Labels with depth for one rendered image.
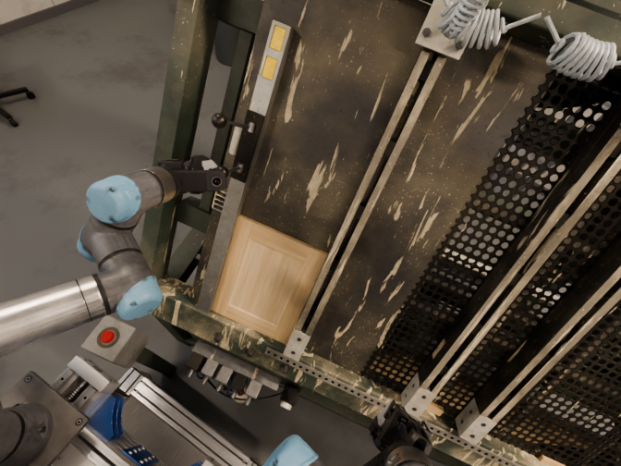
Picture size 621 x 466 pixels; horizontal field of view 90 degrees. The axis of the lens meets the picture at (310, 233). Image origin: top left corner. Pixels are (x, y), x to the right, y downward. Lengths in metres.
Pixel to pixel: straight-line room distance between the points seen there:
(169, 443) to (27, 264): 1.47
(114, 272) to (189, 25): 0.66
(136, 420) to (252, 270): 1.11
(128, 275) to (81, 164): 2.46
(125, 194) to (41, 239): 2.15
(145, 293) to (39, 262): 2.08
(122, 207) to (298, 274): 0.61
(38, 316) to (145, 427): 1.39
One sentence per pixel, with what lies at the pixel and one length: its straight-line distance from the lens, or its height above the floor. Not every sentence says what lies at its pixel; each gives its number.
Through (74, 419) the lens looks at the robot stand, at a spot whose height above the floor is 1.04.
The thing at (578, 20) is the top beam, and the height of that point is 1.87.
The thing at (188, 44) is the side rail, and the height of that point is 1.59.
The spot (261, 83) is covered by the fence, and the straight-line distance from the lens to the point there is 0.92.
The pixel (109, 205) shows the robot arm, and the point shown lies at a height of 1.62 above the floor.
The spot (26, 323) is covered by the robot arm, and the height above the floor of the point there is 1.58.
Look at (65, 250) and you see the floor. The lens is 2.64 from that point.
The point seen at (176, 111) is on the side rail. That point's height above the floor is 1.44.
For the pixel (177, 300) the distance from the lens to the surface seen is 1.27.
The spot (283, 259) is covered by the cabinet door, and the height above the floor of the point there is 1.16.
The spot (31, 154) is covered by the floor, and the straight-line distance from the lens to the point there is 3.25.
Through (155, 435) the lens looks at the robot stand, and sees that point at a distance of 1.94.
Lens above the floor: 2.09
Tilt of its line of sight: 59 degrees down
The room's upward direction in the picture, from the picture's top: 19 degrees clockwise
